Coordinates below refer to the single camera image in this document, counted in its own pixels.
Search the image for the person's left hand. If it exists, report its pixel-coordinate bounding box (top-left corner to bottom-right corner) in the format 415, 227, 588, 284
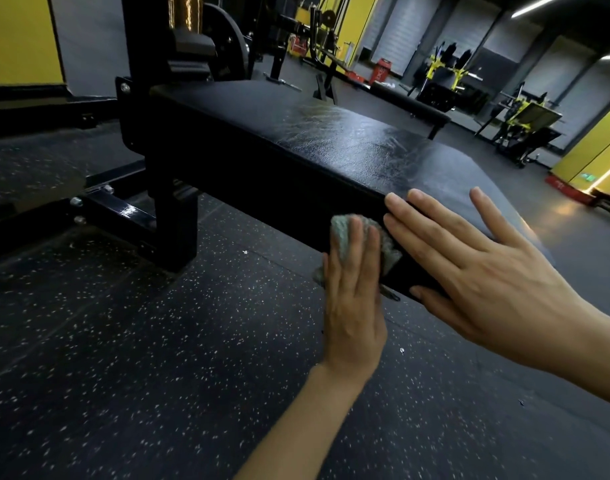
323, 216, 389, 381

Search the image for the person's right hand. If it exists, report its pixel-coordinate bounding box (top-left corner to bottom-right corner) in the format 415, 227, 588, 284
382, 186, 584, 371

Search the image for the grey cleaning cloth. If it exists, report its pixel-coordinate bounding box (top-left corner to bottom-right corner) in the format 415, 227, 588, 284
312, 213, 403, 302

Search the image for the person's left forearm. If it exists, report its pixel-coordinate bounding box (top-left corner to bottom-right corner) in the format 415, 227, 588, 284
232, 364, 369, 480

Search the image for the person's right forearm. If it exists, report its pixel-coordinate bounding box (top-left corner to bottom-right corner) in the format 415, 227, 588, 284
550, 289, 610, 411

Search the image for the red floor block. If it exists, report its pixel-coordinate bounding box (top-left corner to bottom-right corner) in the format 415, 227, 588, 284
545, 174, 598, 206

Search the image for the yellow gym machine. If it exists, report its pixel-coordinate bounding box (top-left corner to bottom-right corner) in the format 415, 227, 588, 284
477, 82, 568, 169
414, 41, 486, 114

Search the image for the black padded bench pad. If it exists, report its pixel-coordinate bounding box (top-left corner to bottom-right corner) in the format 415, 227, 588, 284
149, 77, 555, 303

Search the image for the black flat bench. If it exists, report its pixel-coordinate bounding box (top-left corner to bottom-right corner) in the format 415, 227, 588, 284
367, 82, 453, 141

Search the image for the steel barbell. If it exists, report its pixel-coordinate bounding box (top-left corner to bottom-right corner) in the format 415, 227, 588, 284
264, 75, 304, 93

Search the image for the black weight plate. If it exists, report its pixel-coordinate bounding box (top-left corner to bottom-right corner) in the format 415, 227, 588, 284
202, 2, 254, 81

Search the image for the bronze metal cylinder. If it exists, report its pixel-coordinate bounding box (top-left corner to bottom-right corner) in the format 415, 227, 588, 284
167, 0, 204, 31

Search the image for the black steel bench frame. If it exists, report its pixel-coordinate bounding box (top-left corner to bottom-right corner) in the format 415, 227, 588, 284
67, 0, 218, 273

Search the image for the black cable machine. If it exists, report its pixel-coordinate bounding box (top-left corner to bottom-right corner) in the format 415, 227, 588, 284
305, 0, 356, 104

